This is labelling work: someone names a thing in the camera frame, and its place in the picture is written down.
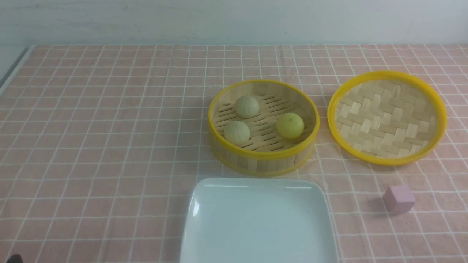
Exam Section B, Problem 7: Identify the white steamed bun front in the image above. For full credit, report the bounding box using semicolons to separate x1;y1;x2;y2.
223;121;250;145

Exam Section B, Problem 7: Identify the white steamed bun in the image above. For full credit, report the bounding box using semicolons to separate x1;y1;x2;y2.
223;121;250;145
234;95;260;119

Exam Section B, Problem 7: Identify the yellow steamed bun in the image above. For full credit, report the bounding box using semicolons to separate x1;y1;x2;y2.
276;112;305;139

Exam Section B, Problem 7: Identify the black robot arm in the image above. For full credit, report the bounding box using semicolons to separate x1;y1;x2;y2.
5;254;24;263

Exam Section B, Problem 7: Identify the white square plate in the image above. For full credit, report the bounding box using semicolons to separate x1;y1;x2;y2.
179;178;339;263

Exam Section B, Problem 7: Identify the yellow rimmed bamboo steamer basket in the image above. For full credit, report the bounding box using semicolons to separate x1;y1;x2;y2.
207;79;320;178

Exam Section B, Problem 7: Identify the pink checkered tablecloth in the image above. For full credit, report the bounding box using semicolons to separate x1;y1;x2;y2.
0;44;467;263

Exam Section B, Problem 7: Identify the yellow rimmed woven steamer lid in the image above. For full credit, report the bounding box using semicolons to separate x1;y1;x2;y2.
327;70;448;166

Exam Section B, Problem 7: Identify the pink cube block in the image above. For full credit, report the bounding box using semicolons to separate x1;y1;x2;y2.
382;184;416;214

